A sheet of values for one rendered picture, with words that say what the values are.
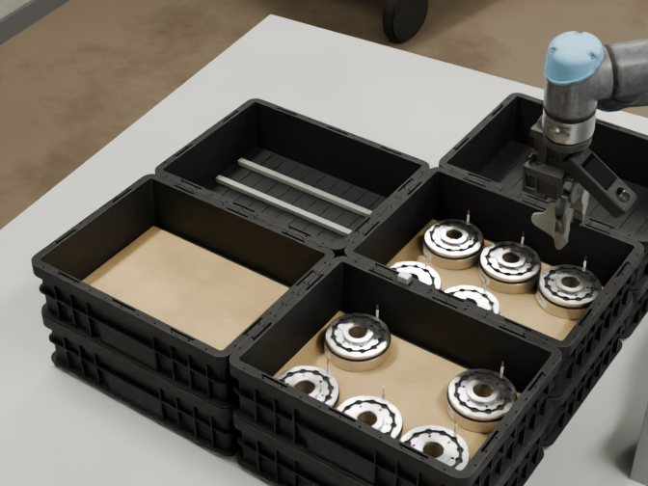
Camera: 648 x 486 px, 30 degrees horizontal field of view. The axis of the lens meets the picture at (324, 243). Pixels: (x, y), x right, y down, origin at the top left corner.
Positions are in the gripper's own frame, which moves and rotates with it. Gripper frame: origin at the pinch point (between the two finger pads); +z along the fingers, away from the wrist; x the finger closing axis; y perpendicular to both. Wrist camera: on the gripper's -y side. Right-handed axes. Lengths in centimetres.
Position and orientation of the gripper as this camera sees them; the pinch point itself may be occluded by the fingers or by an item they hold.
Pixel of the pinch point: (572, 232)
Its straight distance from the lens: 192.5
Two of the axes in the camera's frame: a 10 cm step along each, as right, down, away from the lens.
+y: -8.3, -3.5, 4.4
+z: 0.8, 7.0, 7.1
